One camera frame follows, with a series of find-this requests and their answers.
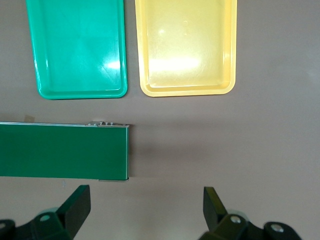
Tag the green conveyor belt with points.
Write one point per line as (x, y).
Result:
(62, 152)

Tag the yellow plastic tray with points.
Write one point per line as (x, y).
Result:
(187, 45)

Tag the green plastic tray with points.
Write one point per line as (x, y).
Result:
(77, 45)

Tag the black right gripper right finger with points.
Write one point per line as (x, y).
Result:
(215, 210)

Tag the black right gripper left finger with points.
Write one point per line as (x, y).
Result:
(72, 207)

